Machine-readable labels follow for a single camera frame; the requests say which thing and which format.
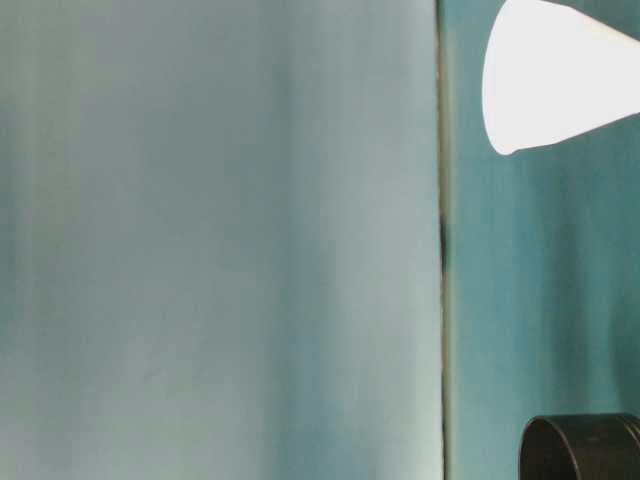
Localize white paper cup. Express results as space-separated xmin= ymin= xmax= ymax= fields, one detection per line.
xmin=481 ymin=0 xmax=640 ymax=157

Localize blue-green table cloth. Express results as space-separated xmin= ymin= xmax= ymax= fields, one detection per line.
xmin=437 ymin=0 xmax=640 ymax=480

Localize black cup holder red handle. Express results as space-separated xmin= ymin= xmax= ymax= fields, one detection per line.
xmin=519 ymin=412 xmax=640 ymax=480

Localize blue-green backdrop cloth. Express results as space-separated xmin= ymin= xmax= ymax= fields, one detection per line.
xmin=0 ymin=0 xmax=445 ymax=480

